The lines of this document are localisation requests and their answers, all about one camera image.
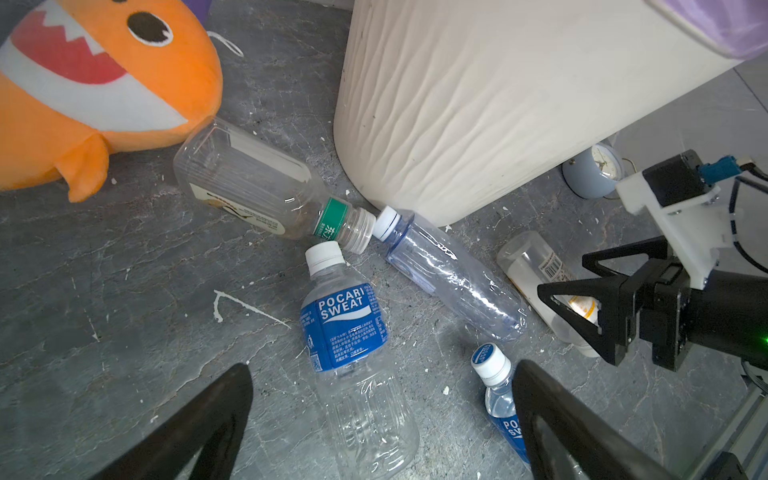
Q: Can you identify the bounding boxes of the long clear blue-tint bottle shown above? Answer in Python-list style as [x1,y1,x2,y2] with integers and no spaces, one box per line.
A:
[373,206,527,343]

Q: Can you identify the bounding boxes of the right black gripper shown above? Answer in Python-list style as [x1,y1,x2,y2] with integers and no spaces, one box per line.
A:
[536,235,697,372]

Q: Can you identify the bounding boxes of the pink plastic bin liner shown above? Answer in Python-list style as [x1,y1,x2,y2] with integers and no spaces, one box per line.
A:
[648,0,767,60]

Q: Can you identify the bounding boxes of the clear bottle orange white label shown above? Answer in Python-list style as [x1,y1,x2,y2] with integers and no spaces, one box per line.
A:
[496,231,598,358]

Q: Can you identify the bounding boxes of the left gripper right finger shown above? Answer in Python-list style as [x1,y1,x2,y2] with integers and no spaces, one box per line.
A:
[512,360,674,479]

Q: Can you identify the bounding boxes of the orange shark plush toy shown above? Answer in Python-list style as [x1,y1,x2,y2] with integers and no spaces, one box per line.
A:
[1,1,223,203]

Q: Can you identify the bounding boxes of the Pocari Sweat bottle upright label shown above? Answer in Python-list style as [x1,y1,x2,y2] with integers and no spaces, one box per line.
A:
[299,241,420,479]

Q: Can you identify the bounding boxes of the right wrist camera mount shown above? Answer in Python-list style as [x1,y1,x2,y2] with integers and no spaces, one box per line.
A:
[615,150,767,290]

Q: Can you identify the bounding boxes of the cream ribbed trash bin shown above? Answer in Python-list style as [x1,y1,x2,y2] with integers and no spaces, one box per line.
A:
[334,1,734,226]

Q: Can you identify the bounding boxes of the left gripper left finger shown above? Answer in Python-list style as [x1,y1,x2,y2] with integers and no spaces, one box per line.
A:
[93,363,253,479]

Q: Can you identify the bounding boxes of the green label square clear bottle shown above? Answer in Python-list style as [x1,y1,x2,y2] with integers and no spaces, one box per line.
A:
[173,117,375,254]

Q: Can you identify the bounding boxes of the Pocari Sweat bottle right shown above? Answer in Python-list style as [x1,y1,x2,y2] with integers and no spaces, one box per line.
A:
[471,342,530,469]

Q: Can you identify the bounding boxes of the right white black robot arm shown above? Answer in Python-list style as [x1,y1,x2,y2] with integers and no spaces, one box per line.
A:
[537,237,767,371]

